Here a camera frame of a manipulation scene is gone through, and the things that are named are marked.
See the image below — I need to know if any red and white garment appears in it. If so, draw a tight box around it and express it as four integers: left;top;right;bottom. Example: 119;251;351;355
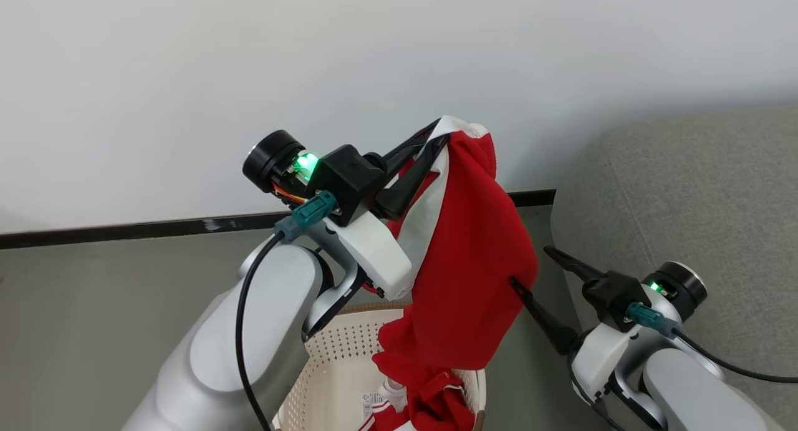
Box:
358;115;540;431

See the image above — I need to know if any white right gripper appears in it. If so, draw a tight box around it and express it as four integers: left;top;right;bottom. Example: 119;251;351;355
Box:
509;246;662;402

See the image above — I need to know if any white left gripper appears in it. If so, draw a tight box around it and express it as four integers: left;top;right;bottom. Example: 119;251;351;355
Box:
323;120;450;301

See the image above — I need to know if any black baseboard strip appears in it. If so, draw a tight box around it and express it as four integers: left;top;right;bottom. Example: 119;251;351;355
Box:
0;189;557;251

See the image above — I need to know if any cream perforated laundry basket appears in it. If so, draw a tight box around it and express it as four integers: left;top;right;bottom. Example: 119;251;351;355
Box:
272;303;487;431

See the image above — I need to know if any grey fabric sofa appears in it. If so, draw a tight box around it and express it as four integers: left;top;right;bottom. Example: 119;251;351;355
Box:
550;104;798;431

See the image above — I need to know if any black cable teal plug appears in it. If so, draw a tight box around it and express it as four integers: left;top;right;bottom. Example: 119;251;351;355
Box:
234;191;339;431
627;301;798;384

